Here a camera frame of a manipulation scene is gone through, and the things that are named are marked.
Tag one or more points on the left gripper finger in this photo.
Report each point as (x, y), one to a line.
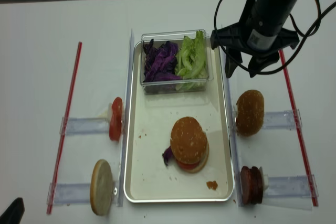
(14, 213)

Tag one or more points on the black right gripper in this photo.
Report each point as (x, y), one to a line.
(259, 32)

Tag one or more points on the sesame top bun front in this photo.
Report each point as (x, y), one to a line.
(188, 141)

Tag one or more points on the sesame bun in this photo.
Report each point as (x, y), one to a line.
(250, 113)
(188, 141)

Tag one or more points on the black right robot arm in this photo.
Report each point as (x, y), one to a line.
(286, 55)

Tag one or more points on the green lettuce leaves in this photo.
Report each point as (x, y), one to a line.
(191, 63)

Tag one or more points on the tomato slice on tray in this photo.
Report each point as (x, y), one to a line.
(187, 166)

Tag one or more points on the standing sausage patties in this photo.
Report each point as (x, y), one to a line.
(252, 185)

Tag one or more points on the standing tomato slices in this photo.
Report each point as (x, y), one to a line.
(115, 111)

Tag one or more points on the sesame top bun rear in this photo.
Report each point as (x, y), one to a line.
(250, 113)

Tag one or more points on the left lower clear holder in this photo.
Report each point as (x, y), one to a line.
(67, 194)

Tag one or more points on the clear holder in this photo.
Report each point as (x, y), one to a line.
(83, 126)
(67, 194)
(273, 120)
(288, 187)

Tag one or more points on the clear plastic vegetable container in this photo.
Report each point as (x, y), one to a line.
(159, 39)

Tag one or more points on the left red strip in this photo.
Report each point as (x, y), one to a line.
(62, 129)

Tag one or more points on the red strip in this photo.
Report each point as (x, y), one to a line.
(62, 129)
(313, 191)

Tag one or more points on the right upper clear holder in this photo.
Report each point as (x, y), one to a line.
(273, 120)

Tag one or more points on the purple cabbage leaves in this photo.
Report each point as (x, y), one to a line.
(160, 62)

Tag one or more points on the standing pale bun half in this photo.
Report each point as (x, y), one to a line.
(101, 188)

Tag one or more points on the bottom bun on tray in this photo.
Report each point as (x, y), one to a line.
(202, 162)

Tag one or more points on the left upper clear holder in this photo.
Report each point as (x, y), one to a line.
(83, 126)

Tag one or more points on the white pusher block right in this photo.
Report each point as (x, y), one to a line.
(265, 179)

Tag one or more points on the purple cabbage strip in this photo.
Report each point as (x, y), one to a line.
(167, 155)

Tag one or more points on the small food crumb piece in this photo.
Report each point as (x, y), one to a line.
(212, 185)

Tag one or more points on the right lower clear holder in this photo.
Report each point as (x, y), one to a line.
(288, 187)

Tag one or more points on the cream metal serving tray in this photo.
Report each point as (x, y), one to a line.
(151, 119)

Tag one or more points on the right red strip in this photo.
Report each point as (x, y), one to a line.
(313, 191)

